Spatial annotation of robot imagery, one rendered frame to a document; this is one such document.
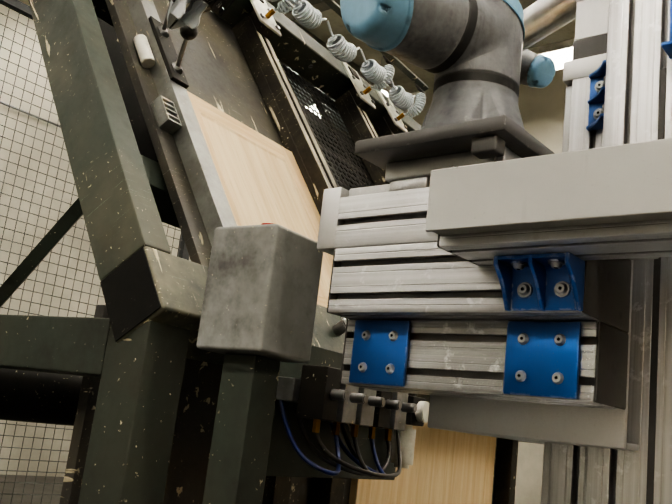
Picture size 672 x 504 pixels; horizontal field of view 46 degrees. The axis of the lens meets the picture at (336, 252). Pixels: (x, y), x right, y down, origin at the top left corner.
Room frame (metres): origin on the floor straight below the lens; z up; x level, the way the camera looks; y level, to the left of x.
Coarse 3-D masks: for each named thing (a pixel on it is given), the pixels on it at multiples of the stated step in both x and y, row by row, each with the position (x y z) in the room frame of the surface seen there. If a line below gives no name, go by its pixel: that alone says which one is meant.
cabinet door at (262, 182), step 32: (192, 96) 1.69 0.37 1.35; (224, 128) 1.75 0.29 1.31; (224, 160) 1.66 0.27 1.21; (256, 160) 1.80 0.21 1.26; (288, 160) 1.96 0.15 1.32; (256, 192) 1.71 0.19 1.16; (288, 192) 1.86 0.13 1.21; (256, 224) 1.63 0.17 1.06; (288, 224) 1.77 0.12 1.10; (320, 288) 1.73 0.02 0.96
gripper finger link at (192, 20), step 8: (192, 0) 1.44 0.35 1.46; (200, 0) 1.44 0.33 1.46; (192, 8) 1.45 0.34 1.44; (200, 8) 1.44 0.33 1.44; (184, 16) 1.46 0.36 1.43; (192, 16) 1.45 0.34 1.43; (200, 16) 1.44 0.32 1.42; (176, 24) 1.47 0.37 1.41; (184, 24) 1.47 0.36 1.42; (192, 24) 1.45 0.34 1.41
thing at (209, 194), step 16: (128, 0) 1.70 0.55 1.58; (144, 0) 1.68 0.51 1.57; (144, 16) 1.66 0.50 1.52; (144, 32) 1.65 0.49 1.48; (160, 64) 1.61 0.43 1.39; (160, 80) 1.60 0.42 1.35; (176, 96) 1.57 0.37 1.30; (192, 112) 1.60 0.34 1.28; (192, 128) 1.56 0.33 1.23; (176, 144) 1.56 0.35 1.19; (192, 144) 1.53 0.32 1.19; (192, 160) 1.53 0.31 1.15; (208, 160) 1.55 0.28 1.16; (192, 176) 1.52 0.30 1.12; (208, 176) 1.51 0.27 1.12; (208, 192) 1.49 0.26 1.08; (224, 192) 1.53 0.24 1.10; (208, 208) 1.49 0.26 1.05; (224, 208) 1.50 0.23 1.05; (208, 224) 1.48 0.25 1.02; (224, 224) 1.47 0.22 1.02
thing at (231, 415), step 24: (240, 360) 1.12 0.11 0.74; (264, 360) 1.12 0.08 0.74; (240, 384) 1.12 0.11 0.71; (264, 384) 1.13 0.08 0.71; (240, 408) 1.11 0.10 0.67; (264, 408) 1.13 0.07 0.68; (216, 432) 1.13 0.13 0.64; (240, 432) 1.11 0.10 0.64; (264, 432) 1.14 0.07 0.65; (216, 456) 1.13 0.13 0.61; (240, 456) 1.11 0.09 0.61; (264, 456) 1.15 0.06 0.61; (216, 480) 1.13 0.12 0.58; (240, 480) 1.11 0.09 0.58; (264, 480) 1.15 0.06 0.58
